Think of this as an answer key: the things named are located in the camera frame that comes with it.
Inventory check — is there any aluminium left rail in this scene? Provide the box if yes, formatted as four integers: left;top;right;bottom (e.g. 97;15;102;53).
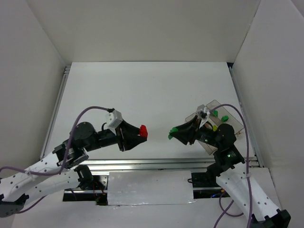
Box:
39;65;71;160

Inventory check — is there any aluminium right rail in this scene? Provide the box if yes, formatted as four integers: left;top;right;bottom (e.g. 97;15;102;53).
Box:
228;66;265;168

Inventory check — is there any aluminium rail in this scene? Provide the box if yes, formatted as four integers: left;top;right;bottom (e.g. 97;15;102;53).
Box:
83;159;259;173
228;66;265;168
39;65;71;160

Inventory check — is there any aluminium front rail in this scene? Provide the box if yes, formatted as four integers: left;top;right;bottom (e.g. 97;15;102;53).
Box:
83;159;259;173

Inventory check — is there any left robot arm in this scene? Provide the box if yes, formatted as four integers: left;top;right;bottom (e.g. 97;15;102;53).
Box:
0;121;148;218

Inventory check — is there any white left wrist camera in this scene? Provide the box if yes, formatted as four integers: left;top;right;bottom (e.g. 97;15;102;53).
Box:
105;109;123;129

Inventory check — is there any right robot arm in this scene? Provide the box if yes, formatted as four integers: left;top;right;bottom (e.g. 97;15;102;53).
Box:
168;116;291;228

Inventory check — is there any red lego stepped brick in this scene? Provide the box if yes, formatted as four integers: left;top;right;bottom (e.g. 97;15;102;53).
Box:
139;125;148;138

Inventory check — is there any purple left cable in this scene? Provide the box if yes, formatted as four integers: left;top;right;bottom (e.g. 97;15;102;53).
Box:
0;106;112;214

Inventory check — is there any small green square lego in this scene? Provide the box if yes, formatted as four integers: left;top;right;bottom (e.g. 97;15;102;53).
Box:
221;115;229;123

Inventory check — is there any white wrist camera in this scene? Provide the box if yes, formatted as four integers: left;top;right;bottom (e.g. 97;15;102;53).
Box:
196;104;210;128
105;109;123;129

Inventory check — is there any clear compartment container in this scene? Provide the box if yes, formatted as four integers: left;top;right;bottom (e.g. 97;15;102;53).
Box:
185;100;246;155

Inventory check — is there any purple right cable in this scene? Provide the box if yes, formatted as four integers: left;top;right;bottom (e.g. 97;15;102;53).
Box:
209;104;253;228

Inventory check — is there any white glossy cover plate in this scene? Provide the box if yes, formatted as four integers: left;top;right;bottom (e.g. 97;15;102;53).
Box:
107;171;195;206

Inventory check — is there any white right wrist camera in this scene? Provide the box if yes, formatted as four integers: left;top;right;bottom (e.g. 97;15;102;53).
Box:
196;104;210;128

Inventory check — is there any purple cable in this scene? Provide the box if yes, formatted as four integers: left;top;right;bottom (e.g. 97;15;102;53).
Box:
209;104;253;228
0;106;112;214

